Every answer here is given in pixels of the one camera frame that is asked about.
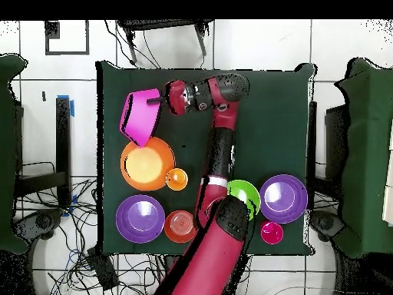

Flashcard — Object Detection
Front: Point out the pink bowl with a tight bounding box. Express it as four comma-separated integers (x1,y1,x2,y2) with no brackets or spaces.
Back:
118,88,163,149

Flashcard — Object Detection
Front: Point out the large orange bowl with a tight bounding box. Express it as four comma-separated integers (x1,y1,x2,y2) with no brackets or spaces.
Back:
120,136,177,192

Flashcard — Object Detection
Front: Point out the orange cup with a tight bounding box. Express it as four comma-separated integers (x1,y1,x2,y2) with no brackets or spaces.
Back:
165,167,189,192

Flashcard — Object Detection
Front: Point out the black metal stand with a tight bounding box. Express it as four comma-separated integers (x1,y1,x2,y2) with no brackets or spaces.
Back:
117,19,214,65

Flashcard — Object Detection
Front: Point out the dark green table cloth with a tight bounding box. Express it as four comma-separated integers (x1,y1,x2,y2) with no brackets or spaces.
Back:
93,61,315,257

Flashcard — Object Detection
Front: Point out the green bowl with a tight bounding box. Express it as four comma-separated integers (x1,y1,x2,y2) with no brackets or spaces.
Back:
226,180,262,221

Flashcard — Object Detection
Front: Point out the purple bowl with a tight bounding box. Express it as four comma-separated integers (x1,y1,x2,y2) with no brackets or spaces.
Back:
115,194,167,244
259,174,309,224

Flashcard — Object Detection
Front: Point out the red-orange bowl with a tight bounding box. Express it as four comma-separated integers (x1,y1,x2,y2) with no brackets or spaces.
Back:
163,209,198,244

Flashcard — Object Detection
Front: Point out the green cloth covered table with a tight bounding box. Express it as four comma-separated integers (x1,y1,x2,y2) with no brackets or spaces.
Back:
335,57,393,259
0,53,27,254

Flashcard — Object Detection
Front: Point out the red cup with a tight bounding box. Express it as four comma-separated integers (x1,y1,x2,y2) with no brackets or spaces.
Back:
259,220,285,246

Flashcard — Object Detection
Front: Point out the black power strip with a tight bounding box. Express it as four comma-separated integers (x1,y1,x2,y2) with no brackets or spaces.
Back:
87,247,119,291

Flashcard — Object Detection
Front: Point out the black metal table frame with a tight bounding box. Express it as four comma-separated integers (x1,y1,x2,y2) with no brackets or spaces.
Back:
13,94,75,210

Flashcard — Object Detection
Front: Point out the black square floor frame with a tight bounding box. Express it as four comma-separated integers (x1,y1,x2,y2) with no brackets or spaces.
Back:
45,19,91,56

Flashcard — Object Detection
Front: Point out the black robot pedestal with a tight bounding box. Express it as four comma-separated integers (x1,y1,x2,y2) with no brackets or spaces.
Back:
225,254,251,295

